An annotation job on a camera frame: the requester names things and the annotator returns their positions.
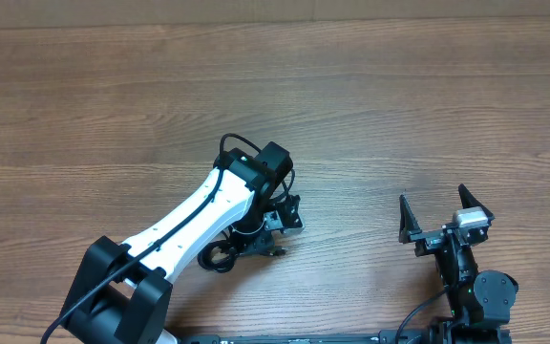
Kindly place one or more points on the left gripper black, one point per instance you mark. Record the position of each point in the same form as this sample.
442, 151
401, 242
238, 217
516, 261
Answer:
245, 245

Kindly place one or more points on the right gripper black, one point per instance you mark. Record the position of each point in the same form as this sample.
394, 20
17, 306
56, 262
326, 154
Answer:
429, 240

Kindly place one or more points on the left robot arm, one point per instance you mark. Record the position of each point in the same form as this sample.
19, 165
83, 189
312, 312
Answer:
121, 292

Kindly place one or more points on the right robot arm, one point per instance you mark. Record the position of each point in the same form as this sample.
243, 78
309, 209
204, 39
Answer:
480, 301

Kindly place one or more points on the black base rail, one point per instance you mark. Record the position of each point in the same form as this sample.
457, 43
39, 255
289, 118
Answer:
383, 337

